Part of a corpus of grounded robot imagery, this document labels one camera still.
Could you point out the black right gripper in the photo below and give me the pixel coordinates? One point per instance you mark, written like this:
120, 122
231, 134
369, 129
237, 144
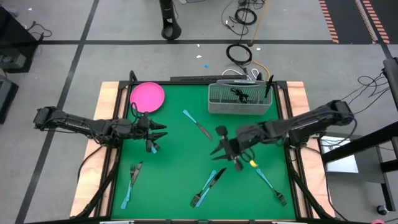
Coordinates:
248, 137

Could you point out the black caster wheel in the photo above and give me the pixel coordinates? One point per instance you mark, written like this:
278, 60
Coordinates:
382, 210

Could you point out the black desk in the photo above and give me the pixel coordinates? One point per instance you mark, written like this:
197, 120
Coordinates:
12, 37

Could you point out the green table mat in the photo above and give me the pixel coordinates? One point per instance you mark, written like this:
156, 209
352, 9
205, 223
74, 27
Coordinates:
174, 161

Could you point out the black slanted beam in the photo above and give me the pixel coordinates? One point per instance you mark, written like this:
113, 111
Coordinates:
390, 130

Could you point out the pink round plate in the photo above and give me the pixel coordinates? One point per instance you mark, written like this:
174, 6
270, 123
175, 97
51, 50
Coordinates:
147, 96

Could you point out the grey plastic cutlery basket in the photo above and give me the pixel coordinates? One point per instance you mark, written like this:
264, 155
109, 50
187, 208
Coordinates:
224, 107

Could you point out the black stand leg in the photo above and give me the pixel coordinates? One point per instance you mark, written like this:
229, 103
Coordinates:
387, 186

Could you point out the black floor stand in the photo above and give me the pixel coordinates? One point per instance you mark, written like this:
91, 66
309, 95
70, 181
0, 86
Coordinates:
166, 9

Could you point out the black power strip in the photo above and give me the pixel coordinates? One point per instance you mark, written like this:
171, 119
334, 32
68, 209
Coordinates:
202, 78

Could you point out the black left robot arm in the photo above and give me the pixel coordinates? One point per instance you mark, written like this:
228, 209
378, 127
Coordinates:
77, 123

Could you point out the pink round object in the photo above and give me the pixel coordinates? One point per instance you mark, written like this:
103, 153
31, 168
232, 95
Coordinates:
377, 221

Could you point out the yellow tape tag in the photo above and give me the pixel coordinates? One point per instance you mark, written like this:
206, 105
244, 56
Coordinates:
253, 163

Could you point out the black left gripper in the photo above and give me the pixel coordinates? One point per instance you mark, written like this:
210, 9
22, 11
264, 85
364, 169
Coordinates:
140, 130

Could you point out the black box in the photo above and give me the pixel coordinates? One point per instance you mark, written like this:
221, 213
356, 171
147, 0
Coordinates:
6, 99

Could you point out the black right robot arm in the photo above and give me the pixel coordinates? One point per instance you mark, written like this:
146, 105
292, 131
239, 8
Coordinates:
311, 119

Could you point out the black diagonal table strut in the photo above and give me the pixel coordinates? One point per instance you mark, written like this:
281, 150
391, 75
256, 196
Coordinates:
100, 186
306, 186

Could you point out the black upright post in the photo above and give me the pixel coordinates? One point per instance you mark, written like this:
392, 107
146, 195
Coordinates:
392, 81

